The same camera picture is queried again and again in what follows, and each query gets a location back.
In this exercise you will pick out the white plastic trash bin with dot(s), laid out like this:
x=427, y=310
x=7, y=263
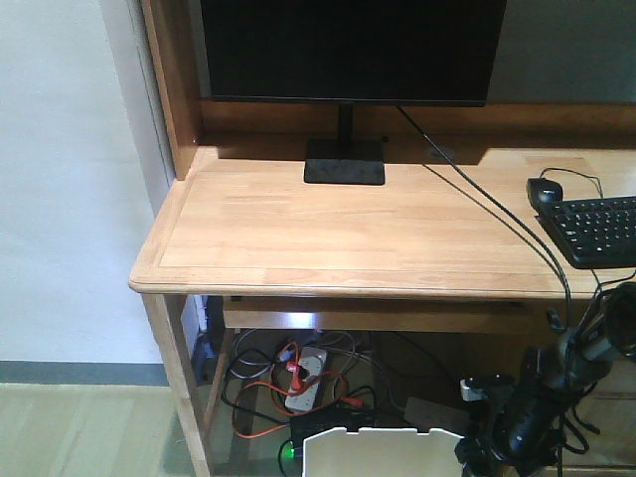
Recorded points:
x=381, y=452

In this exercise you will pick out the grey power adapter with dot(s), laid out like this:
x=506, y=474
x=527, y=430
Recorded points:
x=426, y=414

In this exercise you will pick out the black box green light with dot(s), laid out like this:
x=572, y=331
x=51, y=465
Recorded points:
x=313, y=423

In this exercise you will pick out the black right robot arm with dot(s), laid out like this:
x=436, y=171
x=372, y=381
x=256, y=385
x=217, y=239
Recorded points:
x=580, y=357

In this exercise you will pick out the black keyboard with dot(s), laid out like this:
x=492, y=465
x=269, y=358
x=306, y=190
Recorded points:
x=592, y=233

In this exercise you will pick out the black computer mouse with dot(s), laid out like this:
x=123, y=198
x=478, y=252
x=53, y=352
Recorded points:
x=542, y=191

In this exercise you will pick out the wooden desk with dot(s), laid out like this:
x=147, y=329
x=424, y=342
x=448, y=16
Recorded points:
x=240, y=222

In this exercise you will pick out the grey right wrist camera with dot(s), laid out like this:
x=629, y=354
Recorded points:
x=475, y=388

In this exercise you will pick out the black computer monitor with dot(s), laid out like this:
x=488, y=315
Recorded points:
x=396, y=53

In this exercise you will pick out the white power strip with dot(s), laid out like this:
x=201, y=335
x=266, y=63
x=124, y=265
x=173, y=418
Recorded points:
x=312, y=363

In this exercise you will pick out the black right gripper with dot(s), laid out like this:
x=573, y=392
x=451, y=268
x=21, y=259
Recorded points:
x=515, y=430

